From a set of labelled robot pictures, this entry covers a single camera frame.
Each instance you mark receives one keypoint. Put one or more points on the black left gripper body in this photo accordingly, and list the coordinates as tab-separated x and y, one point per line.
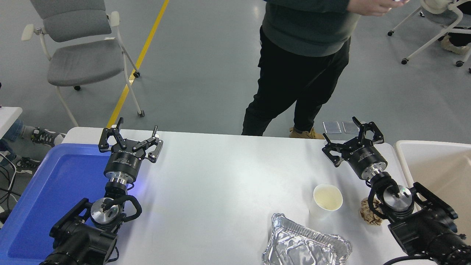
123	163

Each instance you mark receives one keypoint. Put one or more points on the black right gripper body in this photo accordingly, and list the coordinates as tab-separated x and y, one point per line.
364	158

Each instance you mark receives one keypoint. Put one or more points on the white paper cup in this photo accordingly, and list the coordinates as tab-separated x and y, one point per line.
325	198

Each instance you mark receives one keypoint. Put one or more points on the person's hand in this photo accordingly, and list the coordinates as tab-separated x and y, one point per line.
368	7

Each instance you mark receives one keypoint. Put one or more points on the silver floor plate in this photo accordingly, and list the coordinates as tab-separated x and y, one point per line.
332	127
349	128

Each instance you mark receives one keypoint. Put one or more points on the crumpled tan paper ball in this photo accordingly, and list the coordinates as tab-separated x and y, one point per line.
366	215

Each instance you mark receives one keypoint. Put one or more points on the large pale bin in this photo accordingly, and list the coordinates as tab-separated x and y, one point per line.
438	165

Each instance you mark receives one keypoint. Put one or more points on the person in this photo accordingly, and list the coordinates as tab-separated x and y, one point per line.
46	137
301	55
456	42

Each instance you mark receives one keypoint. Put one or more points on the blue plastic tray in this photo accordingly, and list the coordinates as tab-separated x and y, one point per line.
55	191

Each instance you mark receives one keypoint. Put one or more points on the silver foil tray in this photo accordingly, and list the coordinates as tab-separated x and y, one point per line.
301	246

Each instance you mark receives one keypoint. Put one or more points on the small white table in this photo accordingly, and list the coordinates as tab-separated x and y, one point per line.
8	117

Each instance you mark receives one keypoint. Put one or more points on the white wheeled chair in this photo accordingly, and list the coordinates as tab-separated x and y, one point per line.
441	20

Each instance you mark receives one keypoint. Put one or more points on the grey chair with white frame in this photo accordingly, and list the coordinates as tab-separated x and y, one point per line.
84	60

